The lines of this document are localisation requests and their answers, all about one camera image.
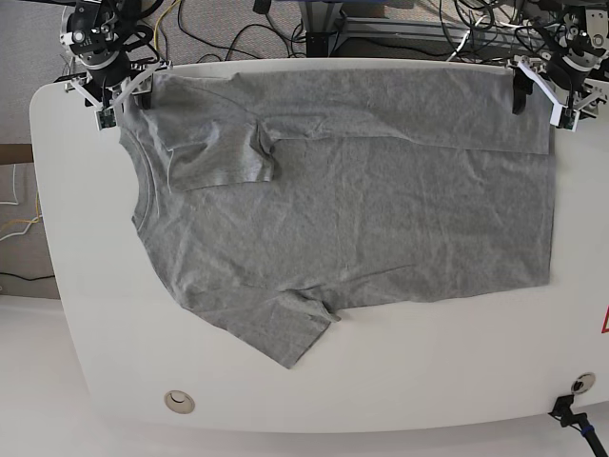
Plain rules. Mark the round silver table grommet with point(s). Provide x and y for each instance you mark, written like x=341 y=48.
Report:
x=583 y=383

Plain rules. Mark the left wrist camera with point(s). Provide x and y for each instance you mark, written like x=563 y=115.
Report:
x=563 y=117

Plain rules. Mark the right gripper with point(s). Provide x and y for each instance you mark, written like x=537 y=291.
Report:
x=110 y=77

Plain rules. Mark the aluminium frame rail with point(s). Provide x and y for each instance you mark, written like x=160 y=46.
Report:
x=379 y=28

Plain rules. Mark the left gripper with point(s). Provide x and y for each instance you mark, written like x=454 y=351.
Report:
x=561 y=78

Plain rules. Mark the black clamp with cable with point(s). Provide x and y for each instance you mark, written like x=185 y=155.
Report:
x=563 y=413

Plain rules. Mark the black table leg post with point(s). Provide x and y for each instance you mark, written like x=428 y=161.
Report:
x=319 y=20

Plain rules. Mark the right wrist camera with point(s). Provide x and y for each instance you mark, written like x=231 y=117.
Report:
x=105 y=119

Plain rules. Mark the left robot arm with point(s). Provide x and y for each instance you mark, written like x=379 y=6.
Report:
x=574 y=48

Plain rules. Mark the grey T-shirt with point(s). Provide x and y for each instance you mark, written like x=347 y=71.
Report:
x=270 y=201

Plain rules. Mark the red warning sticker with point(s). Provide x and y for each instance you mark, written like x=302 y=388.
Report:
x=605 y=325

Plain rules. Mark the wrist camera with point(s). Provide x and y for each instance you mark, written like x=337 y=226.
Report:
x=105 y=119
x=563 y=117

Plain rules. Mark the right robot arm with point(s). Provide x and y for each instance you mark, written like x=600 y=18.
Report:
x=114 y=46

